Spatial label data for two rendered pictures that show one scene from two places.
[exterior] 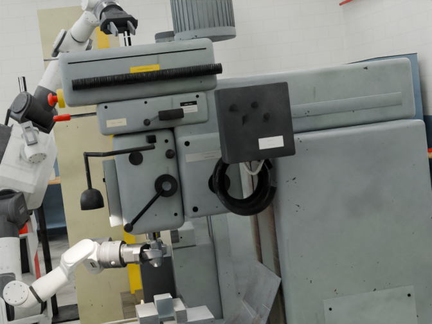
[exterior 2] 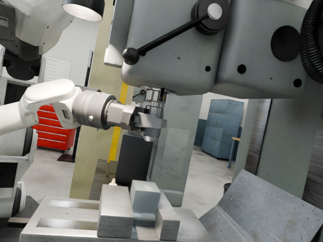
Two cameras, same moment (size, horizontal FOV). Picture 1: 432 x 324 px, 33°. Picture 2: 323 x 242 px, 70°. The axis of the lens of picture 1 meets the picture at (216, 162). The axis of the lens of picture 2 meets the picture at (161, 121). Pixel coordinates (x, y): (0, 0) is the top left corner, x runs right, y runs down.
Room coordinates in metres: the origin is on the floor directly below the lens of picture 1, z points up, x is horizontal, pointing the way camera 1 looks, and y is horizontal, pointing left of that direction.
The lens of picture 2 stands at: (1.80, 0.24, 1.26)
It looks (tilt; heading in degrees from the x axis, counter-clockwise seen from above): 3 degrees down; 357
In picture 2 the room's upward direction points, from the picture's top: 11 degrees clockwise
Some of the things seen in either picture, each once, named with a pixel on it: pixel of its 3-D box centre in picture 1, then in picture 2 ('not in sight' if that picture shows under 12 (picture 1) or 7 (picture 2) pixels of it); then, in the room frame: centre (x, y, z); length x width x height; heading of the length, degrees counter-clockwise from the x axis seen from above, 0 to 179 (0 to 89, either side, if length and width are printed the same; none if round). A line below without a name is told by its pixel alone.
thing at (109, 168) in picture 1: (112, 192); (121, 18); (2.32, 0.34, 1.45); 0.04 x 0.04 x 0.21; 10
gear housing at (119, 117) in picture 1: (150, 113); not in sight; (2.35, 0.19, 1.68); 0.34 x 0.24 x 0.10; 100
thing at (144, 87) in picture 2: not in sight; (158, 90); (2.34, 0.23, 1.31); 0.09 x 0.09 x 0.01
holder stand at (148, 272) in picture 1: (158, 274); (134, 153); (2.79, 0.27, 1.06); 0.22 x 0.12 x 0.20; 3
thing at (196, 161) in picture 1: (205, 171); (246, 41); (2.37, 0.04, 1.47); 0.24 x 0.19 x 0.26; 10
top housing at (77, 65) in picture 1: (136, 73); not in sight; (2.34, 0.22, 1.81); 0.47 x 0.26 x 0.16; 100
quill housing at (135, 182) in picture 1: (147, 179); (173, 20); (2.34, 0.23, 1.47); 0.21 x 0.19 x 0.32; 10
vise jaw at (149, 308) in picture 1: (147, 315); (114, 207); (2.27, 0.27, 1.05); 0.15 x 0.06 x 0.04; 11
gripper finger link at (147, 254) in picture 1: (152, 254); (148, 121); (2.31, 0.24, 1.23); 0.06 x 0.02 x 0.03; 75
